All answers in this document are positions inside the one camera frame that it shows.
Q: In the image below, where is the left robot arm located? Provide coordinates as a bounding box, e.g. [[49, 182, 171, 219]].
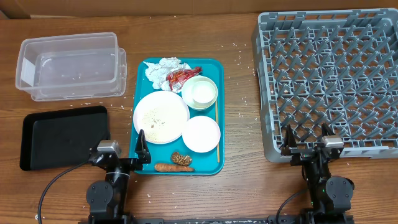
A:
[[86, 130, 151, 223]]

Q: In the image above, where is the clear plastic bin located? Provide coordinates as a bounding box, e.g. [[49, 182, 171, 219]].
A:
[[16, 32, 127, 101]]

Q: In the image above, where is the white napkin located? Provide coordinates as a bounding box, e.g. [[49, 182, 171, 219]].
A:
[[144, 57, 191, 91]]

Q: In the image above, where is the pale green bowl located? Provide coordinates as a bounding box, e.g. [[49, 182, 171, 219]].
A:
[[182, 76, 218, 111]]

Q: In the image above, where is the black plastic tray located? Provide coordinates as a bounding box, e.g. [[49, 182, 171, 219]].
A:
[[19, 106, 111, 171]]

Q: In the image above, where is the grey dishwasher rack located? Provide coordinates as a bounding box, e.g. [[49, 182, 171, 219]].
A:
[[252, 8, 397, 162]]

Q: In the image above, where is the large white plate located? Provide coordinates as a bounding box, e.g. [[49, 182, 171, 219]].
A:
[[133, 91, 190, 144]]

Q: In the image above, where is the teal plastic tray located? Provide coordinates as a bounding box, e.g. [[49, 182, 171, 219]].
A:
[[129, 58, 225, 175]]

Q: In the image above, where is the white cup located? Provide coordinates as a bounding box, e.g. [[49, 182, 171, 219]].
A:
[[192, 81, 216, 106]]

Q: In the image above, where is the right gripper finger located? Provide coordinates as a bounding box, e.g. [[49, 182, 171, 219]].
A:
[[321, 123, 335, 137], [281, 124, 297, 149]]

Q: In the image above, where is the small pink plate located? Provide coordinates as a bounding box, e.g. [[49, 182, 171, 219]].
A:
[[182, 116, 217, 153]]

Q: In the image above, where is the wooden chopstick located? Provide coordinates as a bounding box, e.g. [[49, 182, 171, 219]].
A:
[[215, 100, 221, 163]]

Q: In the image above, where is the orange carrot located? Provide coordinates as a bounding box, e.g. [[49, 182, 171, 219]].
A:
[[155, 163, 194, 172]]

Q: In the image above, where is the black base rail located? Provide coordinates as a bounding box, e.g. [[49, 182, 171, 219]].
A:
[[77, 214, 355, 224]]

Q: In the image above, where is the red snack wrapper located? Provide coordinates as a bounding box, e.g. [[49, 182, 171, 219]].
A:
[[166, 67, 203, 93]]

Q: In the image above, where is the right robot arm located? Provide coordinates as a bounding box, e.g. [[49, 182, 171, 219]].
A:
[[275, 123, 354, 224]]

